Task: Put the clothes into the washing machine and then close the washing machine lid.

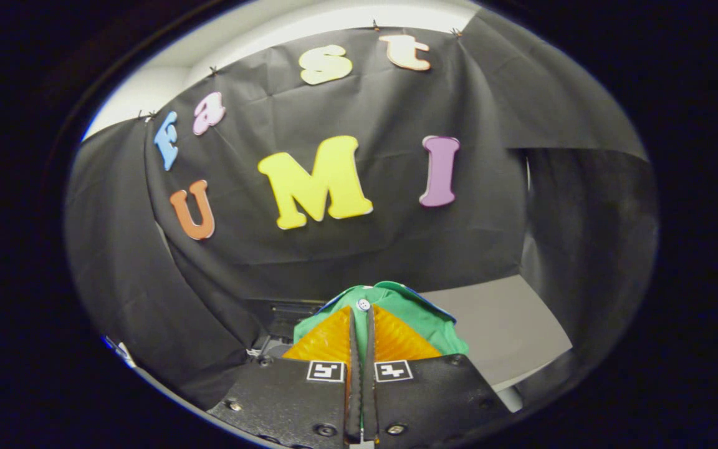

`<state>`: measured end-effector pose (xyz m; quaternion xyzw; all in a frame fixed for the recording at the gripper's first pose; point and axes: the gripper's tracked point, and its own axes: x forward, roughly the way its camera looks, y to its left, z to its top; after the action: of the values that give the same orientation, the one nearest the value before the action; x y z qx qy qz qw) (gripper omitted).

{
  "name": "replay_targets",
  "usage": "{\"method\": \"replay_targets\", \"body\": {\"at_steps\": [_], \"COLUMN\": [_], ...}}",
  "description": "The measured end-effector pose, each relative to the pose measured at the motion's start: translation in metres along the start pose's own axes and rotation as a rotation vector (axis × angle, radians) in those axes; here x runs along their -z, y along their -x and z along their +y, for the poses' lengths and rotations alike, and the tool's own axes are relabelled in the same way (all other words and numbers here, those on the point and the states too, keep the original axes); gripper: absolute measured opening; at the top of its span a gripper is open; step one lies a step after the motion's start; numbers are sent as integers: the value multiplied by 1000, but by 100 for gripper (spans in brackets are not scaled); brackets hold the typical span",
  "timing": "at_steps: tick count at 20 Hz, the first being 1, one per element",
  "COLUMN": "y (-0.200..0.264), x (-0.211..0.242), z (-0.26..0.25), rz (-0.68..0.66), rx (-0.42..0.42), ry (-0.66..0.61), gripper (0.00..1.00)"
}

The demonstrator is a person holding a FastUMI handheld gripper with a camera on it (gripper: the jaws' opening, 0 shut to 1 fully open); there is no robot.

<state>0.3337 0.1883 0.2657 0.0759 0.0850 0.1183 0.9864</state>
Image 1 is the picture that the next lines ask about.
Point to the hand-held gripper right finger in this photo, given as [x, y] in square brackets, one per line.
[427, 393]

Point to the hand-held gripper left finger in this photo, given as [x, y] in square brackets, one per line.
[290, 399]

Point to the green shirt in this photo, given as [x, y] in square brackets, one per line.
[424, 318]

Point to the beige cabinet with dark top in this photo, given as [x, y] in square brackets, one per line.
[502, 324]

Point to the black backdrop cloth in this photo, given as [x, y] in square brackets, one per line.
[365, 249]

